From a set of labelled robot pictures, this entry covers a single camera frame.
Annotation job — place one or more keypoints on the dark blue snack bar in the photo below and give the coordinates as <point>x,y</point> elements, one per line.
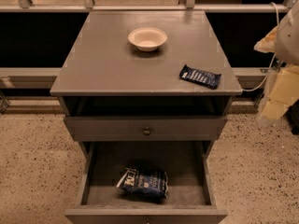
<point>200,77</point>

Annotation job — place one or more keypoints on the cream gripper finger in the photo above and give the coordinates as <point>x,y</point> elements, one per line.
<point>267,44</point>
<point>281,91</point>

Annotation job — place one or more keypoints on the blue chip bag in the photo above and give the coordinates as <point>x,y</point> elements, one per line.
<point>151,183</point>

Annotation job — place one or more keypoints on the grey wooden drawer cabinet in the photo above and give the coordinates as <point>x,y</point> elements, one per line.
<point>107,76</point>

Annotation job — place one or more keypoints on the open middle drawer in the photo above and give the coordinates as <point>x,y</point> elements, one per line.
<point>189,198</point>

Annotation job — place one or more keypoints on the closed top drawer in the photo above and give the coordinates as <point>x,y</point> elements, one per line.
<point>180,128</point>

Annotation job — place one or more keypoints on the metal railing frame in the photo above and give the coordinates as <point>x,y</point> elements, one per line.
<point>40,8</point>

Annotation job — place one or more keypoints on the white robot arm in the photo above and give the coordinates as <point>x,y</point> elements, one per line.
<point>287,41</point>

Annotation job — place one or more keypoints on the white paper bowl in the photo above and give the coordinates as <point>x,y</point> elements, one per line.
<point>147,39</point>

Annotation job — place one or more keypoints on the round brass drawer knob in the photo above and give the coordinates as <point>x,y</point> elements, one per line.
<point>147,131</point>

